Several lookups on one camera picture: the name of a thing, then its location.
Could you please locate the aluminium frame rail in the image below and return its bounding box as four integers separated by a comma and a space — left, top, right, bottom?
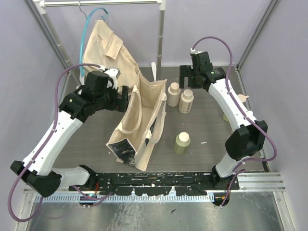
23, 172, 286, 203

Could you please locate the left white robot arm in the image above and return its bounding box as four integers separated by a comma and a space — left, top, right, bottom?
11, 68, 128, 198

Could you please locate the green bottle beige cap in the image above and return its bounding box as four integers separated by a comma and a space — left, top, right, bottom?
174, 132, 191, 155

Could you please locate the beige hanging shirt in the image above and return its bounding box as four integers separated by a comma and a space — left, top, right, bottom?
82, 20, 141, 92

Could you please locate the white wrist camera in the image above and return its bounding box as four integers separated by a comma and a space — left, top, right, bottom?
190, 48, 201, 55
99, 65, 120, 89

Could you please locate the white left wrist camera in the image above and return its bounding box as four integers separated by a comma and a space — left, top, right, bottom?
99, 65, 120, 89

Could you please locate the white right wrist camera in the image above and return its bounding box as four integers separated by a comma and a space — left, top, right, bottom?
190, 48, 201, 55

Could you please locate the beige labelled bottle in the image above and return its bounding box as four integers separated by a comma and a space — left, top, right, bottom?
179, 89, 194, 114

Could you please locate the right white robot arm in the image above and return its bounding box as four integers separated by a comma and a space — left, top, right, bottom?
179, 50, 268, 190

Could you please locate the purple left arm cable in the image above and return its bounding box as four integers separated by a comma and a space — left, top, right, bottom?
8, 63, 114, 222

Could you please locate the teal clothes hanger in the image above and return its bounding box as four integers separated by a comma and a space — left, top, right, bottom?
79, 7, 109, 64

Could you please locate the cream canvas tote bag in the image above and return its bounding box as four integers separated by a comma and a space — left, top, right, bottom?
106, 77, 167, 171

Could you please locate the green flip-cap bottle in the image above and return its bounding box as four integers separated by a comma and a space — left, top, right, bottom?
222, 94, 249, 122

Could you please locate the white metal clothes rack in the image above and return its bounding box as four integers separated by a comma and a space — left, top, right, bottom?
32, 0, 166, 80

